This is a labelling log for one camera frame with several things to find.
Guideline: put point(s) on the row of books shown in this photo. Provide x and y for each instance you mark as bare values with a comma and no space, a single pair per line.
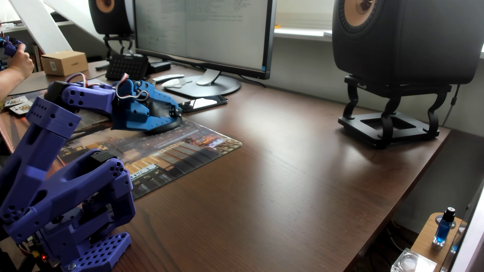
36,56

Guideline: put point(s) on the controller circuit board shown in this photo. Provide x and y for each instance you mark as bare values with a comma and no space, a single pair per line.
36,252

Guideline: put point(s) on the printed desk mat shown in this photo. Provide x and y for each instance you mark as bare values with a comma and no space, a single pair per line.
204,141

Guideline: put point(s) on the clear glass cube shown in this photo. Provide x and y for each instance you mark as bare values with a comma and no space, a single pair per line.
412,262

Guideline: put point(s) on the cardboard box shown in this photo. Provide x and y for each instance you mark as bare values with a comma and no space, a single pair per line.
66,64

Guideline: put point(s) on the blue liquid bottle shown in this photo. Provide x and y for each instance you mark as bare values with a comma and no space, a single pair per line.
442,230

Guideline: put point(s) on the small black speaker stand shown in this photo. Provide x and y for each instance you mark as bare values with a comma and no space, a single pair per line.
119,37

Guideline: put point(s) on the silver remote control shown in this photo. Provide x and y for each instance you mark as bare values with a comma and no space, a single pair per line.
168,77

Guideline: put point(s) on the white window sill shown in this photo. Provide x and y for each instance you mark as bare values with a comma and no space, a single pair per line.
302,33

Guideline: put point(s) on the white furniture panel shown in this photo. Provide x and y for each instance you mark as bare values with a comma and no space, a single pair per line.
472,241

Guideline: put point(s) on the large black speaker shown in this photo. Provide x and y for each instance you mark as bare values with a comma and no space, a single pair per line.
408,41

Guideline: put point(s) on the blue purple leader arm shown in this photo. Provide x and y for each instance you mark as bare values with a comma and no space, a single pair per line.
9,47

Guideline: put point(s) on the black vertical mouse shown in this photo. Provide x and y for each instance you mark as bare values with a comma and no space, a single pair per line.
160,109

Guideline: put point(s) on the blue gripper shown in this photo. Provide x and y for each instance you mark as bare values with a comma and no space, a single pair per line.
151,99

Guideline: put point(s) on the black desk dock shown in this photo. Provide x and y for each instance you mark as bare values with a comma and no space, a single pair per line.
160,66

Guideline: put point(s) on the playing card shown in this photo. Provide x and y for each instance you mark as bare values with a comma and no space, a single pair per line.
19,109
15,101

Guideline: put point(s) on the large black speaker stand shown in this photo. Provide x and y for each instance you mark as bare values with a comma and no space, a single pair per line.
378,130

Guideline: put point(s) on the black smartphone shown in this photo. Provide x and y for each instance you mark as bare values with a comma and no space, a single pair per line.
204,103

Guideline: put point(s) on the purple robot arm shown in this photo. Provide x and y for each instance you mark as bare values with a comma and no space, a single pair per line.
56,189

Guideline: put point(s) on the person's hand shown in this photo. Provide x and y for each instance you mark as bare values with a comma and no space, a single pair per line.
23,64

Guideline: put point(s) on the white slanted beam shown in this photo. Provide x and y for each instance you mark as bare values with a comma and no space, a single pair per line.
37,26

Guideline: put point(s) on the person's forearm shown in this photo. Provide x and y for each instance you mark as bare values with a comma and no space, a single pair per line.
7,85

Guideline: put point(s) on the computer monitor with stand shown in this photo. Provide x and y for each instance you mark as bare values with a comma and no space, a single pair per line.
204,34

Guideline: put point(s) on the small black speaker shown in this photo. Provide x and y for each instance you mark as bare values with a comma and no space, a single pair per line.
109,20

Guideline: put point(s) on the black perforated keypad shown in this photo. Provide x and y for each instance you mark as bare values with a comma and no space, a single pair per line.
126,66

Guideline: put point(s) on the wooden side shelf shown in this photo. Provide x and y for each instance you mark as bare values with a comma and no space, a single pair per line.
425,241

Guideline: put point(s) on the white flat gadget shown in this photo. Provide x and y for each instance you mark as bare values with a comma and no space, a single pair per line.
174,83

